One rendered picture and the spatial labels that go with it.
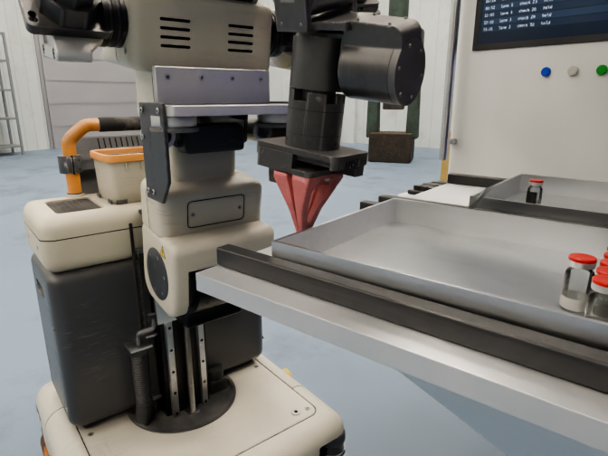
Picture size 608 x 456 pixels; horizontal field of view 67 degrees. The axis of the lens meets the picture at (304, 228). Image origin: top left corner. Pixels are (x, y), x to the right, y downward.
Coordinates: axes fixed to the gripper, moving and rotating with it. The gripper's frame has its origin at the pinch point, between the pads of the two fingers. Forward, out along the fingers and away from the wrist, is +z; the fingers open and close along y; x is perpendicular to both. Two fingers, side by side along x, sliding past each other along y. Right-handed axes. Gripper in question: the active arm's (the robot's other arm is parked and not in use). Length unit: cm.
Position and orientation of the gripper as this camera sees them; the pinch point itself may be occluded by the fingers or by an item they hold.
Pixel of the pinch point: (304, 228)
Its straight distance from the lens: 51.1
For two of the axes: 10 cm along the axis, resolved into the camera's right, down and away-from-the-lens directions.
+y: 7.9, 2.7, -5.5
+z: -0.9, 9.4, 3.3
